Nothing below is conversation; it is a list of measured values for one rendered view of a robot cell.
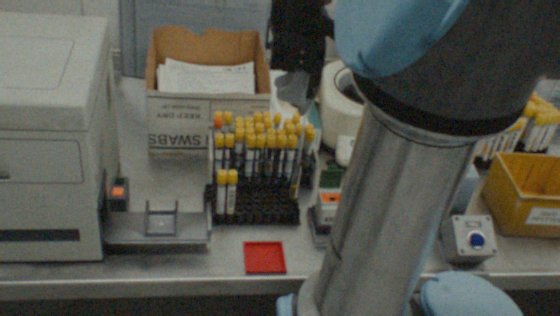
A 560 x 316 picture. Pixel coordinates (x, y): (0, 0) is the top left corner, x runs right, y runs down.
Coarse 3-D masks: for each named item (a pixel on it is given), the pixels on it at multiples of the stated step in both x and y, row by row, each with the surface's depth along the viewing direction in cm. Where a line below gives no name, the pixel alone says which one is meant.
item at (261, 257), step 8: (248, 248) 100; (256, 248) 100; (264, 248) 100; (272, 248) 100; (280, 248) 100; (248, 256) 98; (256, 256) 98; (264, 256) 99; (272, 256) 99; (280, 256) 99; (248, 264) 97; (256, 264) 97; (264, 264) 97; (272, 264) 97; (280, 264) 98; (248, 272) 95; (256, 272) 95; (264, 272) 96; (272, 272) 96; (280, 272) 96
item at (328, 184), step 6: (330, 168) 101; (336, 168) 101; (324, 174) 101; (330, 174) 102; (336, 174) 102; (324, 180) 102; (330, 180) 102; (336, 180) 102; (324, 186) 103; (330, 186) 103; (336, 186) 103
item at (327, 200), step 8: (320, 192) 102; (328, 192) 102; (336, 192) 102; (320, 200) 101; (328, 200) 100; (336, 200) 101; (320, 208) 101; (328, 208) 100; (320, 216) 101; (328, 216) 101
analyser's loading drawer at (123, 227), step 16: (176, 208) 96; (208, 208) 98; (112, 224) 96; (128, 224) 96; (144, 224) 96; (176, 224) 93; (192, 224) 97; (208, 224) 95; (112, 240) 93; (128, 240) 93; (144, 240) 94; (160, 240) 94; (176, 240) 95; (192, 240) 95; (208, 240) 95
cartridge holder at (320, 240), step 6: (312, 210) 105; (312, 216) 105; (312, 222) 105; (318, 222) 102; (312, 228) 104; (318, 228) 101; (324, 228) 102; (330, 228) 102; (312, 234) 104; (318, 234) 102; (324, 234) 103; (318, 240) 101; (324, 240) 101; (318, 246) 102; (324, 246) 102
